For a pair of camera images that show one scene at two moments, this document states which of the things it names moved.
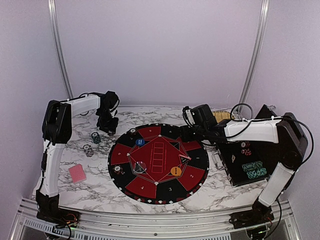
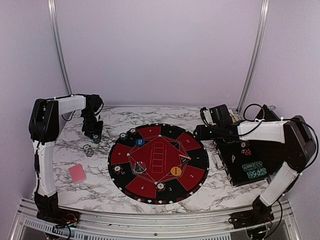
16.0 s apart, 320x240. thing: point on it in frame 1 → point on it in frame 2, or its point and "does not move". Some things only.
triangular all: [184, 159] does not move
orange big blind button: [176, 171] does not move
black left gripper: [111, 127] → [97, 130]
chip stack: [132, 131] does not move
